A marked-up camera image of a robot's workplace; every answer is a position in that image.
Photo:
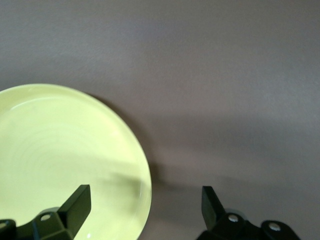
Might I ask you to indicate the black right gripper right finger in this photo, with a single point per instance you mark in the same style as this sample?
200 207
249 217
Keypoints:
225 225

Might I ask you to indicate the brown table cover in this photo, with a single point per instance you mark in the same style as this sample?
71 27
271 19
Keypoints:
200 87

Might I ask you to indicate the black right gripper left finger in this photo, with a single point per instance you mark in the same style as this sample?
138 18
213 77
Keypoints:
62 220

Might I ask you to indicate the yellow round plate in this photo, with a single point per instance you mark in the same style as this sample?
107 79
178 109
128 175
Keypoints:
62 150

